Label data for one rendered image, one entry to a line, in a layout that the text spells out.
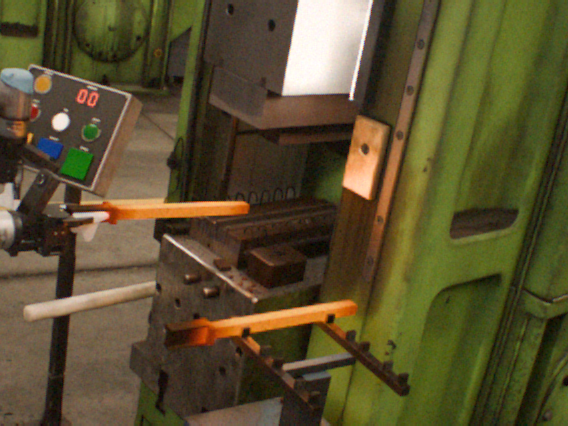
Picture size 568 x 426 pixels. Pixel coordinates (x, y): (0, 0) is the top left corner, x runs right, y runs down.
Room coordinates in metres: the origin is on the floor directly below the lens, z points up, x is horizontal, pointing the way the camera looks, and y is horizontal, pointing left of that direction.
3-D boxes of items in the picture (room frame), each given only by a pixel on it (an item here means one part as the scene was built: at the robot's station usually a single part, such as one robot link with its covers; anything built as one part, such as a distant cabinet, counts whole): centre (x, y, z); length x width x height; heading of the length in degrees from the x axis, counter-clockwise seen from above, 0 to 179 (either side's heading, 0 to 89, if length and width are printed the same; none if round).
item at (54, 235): (1.60, 0.46, 1.11); 0.12 x 0.08 x 0.09; 134
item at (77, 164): (2.27, 0.55, 1.01); 0.07 x 0.05 x 0.07; 69
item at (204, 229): (2.23, 0.00, 0.96); 0.42 x 0.20 x 0.09; 134
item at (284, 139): (2.24, -0.05, 1.24); 0.30 x 0.07 x 0.06; 134
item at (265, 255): (1.99, -0.02, 0.95); 0.12 x 0.08 x 0.06; 134
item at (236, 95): (2.23, 0.00, 1.32); 0.42 x 0.20 x 0.10; 134
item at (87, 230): (1.66, 0.37, 1.10); 0.09 x 0.03 x 0.06; 132
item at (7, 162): (2.04, 0.67, 1.07); 0.09 x 0.08 x 0.12; 109
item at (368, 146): (1.95, -0.16, 1.27); 0.09 x 0.02 x 0.17; 44
